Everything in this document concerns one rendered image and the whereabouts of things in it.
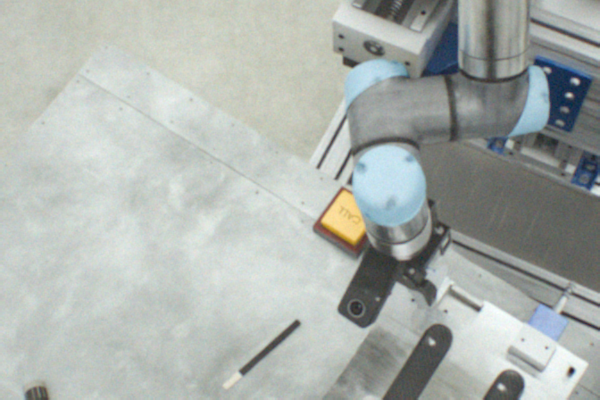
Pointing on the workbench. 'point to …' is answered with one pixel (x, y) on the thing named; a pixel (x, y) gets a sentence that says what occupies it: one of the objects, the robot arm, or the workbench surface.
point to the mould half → (475, 378)
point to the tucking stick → (261, 354)
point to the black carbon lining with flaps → (424, 365)
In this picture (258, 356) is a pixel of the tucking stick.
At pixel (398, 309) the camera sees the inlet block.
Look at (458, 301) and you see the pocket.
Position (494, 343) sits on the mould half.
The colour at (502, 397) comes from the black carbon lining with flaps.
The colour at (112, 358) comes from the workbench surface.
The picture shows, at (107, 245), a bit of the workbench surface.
